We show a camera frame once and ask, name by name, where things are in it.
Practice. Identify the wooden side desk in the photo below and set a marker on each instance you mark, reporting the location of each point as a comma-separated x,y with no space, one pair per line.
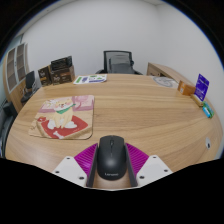
166,70

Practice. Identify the round grey patterned disc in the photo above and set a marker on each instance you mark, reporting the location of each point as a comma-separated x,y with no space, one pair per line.
165,82

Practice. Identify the wooden glass-door shelf cabinet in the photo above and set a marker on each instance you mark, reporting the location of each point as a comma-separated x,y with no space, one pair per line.
13,90

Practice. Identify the green flat packet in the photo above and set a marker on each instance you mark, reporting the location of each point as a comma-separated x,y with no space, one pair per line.
209,109

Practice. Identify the black mesh office chair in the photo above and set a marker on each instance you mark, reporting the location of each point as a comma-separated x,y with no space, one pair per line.
118,63

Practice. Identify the small orange-brown box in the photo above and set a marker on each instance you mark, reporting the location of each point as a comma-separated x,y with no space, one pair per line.
186,88

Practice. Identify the small beige box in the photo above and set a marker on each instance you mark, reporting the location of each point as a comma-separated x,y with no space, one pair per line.
197,100

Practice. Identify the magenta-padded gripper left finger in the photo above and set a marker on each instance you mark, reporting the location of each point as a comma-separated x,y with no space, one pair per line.
68,168

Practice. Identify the cartoon dog print mouse pad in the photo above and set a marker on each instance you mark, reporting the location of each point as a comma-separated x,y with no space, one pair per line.
63,116

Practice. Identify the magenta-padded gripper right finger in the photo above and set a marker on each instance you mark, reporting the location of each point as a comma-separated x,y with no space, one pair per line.
151,168

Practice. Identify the small brown cardboard box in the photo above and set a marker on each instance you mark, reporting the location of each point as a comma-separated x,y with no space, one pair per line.
44,76

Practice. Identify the large brown cardboard box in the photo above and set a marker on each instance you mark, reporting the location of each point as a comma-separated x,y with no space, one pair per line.
63,76

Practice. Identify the black computer mouse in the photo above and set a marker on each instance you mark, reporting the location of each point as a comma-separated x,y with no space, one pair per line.
111,160

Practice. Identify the small blue packet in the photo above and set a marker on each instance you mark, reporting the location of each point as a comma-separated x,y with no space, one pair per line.
206,112

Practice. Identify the white printed paper sheet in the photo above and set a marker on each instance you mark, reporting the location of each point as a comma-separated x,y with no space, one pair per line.
90,79

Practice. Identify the black visitor chair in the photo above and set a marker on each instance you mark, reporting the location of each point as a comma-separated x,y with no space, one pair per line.
30,80

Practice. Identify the black open-top box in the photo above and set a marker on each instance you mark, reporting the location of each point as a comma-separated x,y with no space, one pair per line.
61,63

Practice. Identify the purple standing card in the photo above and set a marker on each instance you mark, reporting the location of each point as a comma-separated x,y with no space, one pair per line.
202,87

